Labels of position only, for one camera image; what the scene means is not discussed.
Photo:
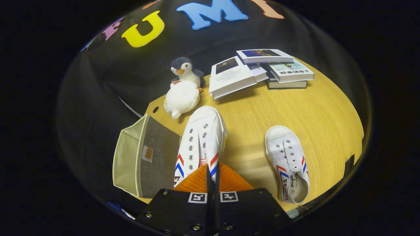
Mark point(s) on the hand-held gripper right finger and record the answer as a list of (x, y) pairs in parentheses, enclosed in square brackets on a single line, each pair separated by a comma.
[(252, 213)]

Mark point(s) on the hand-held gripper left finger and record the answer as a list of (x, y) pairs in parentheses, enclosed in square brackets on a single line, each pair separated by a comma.
[(177, 213)]

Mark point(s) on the beige fabric storage box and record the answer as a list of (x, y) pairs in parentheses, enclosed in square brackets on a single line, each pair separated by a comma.
[(157, 154)]

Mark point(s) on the white striped canvas shoe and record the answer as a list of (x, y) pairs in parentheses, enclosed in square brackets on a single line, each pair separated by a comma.
[(200, 137), (285, 154)]

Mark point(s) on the blue white screen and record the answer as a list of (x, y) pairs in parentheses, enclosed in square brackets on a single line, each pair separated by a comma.
[(119, 209)]

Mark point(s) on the white round plush toy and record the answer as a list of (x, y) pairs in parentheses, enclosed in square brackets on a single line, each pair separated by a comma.
[(182, 98)]

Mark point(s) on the dark thick book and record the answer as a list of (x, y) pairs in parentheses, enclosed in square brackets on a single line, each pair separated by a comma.
[(285, 85)]

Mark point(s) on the white book with dark photo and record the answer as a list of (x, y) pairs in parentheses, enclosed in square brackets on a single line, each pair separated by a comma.
[(229, 78)]

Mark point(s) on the grey white penguin plush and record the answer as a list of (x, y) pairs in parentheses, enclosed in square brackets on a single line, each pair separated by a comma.
[(185, 70)]

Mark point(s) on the teal cover book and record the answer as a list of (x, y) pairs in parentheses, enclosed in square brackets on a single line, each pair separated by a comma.
[(292, 70)]

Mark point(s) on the blue cover book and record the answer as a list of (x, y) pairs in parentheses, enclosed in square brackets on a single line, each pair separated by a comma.
[(262, 54)]

